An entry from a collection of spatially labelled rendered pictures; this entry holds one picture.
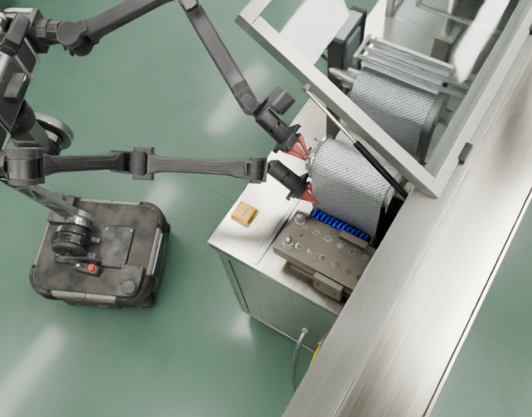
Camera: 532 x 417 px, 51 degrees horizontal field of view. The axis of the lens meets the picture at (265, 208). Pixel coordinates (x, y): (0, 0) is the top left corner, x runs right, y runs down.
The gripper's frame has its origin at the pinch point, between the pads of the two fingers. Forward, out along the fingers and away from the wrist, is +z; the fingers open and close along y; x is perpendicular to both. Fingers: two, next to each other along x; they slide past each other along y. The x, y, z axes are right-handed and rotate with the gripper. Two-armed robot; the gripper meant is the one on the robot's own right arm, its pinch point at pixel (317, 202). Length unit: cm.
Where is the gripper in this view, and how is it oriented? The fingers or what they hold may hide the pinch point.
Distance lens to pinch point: 185.8
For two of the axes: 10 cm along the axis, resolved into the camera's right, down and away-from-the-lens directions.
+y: -5.3, 7.8, -3.5
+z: 7.7, 6.1, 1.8
